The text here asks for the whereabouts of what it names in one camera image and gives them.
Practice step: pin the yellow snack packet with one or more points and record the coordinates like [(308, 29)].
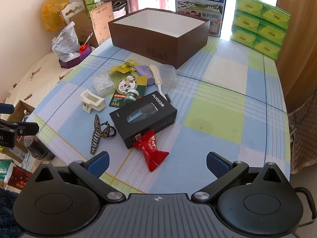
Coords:
[(121, 68)]

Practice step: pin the red printed box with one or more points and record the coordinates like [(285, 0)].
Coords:
[(19, 178)]

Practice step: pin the brown patterned cloth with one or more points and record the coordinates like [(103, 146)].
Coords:
[(304, 133)]

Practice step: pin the purple box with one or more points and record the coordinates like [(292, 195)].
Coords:
[(74, 63)]

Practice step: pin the clear box of white picks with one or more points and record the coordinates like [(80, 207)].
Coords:
[(102, 83)]

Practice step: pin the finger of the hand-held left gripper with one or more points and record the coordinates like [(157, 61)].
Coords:
[(6, 108), (24, 127)]

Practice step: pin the open cardboard box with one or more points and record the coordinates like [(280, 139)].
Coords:
[(22, 109)]

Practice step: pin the brown cardboard storage box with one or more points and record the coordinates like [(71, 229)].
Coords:
[(148, 47)]

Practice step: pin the red candy packet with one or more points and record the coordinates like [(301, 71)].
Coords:
[(151, 151)]

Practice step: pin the cardboard box with white tab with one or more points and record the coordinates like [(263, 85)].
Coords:
[(81, 24)]

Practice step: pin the small green jar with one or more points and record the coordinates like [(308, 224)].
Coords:
[(131, 96)]

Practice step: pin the white hair claw clip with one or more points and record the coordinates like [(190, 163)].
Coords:
[(95, 105)]

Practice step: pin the black shaver box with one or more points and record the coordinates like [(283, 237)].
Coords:
[(148, 119)]

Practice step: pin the small red ornament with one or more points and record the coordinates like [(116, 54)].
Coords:
[(84, 48)]

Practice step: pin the clear measuring cup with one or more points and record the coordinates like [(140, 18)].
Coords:
[(169, 76)]

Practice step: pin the yellow plastic bag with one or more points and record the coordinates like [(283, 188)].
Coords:
[(53, 12)]

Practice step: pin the kraft paper envelope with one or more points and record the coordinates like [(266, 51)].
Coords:
[(101, 22)]

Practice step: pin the black plastic bag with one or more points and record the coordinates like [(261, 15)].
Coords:
[(39, 148)]

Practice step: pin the stack of green tissue packs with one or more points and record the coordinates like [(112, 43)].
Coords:
[(257, 24)]

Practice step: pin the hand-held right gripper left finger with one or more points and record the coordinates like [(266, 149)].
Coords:
[(99, 164)]

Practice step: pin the striped hair claw clip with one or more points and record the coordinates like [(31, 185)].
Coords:
[(95, 136)]

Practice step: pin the small green tissue pack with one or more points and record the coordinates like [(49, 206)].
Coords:
[(91, 1)]

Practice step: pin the dark blue shaggy rug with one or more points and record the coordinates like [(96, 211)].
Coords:
[(8, 213)]

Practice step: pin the desktop with checked cloth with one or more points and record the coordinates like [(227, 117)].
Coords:
[(223, 91)]

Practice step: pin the white stacked tubs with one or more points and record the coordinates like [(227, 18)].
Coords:
[(120, 10)]

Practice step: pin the printed clear plastic bag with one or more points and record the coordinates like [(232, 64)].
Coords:
[(65, 42)]

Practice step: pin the blue printed milk carton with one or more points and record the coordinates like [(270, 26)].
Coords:
[(198, 5)]

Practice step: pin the wooden cabinet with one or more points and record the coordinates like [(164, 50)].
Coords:
[(297, 54)]

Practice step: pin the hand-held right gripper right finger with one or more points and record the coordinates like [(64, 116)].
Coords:
[(218, 164)]

